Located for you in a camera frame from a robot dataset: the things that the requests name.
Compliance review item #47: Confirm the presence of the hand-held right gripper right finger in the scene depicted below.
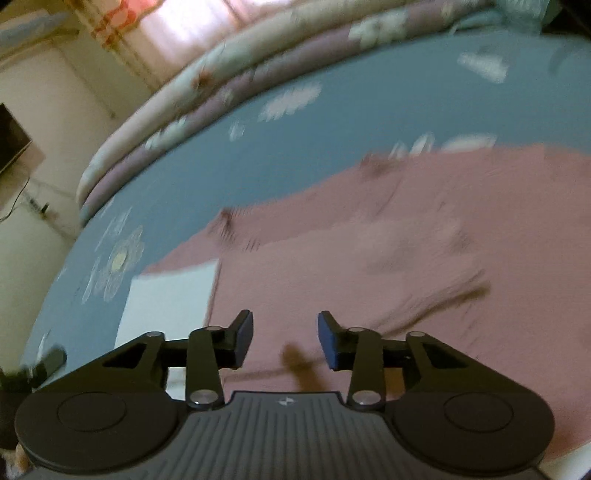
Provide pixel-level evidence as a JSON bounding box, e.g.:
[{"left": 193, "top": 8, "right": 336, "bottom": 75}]
[{"left": 318, "top": 310, "right": 467, "bottom": 411}]

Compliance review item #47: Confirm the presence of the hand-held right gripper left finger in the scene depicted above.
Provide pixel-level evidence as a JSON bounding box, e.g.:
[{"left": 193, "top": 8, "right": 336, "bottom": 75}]
[{"left": 102, "top": 309, "right": 254, "bottom": 411}]

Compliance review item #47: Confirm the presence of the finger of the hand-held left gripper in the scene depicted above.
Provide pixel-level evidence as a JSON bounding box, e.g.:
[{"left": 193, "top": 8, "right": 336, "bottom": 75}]
[{"left": 32, "top": 347, "right": 68, "bottom": 377}]

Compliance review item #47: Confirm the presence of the pink and white knit sweater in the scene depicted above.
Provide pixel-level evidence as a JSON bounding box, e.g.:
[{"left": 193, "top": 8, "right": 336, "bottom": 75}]
[{"left": 115, "top": 143, "right": 591, "bottom": 462}]

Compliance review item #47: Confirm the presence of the blue floral bed sheet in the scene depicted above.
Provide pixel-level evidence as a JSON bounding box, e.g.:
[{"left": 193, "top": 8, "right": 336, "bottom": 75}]
[{"left": 18, "top": 28, "right": 591, "bottom": 480}]

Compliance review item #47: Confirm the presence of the black television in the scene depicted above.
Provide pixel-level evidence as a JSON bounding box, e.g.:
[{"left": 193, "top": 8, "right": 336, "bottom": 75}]
[{"left": 0, "top": 102, "right": 33, "bottom": 176}]

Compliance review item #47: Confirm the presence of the pink floral folded quilt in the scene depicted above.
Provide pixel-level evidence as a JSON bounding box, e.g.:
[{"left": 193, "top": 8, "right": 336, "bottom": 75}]
[{"left": 76, "top": 0, "right": 499, "bottom": 217}]

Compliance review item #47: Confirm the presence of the red striped curtain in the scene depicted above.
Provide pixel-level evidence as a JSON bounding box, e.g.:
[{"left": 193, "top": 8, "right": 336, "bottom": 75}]
[{"left": 65, "top": 0, "right": 301, "bottom": 88}]

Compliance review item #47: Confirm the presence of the black floor cable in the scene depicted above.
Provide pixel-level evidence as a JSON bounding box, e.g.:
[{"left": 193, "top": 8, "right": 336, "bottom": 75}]
[{"left": 0, "top": 175, "right": 33, "bottom": 223}]

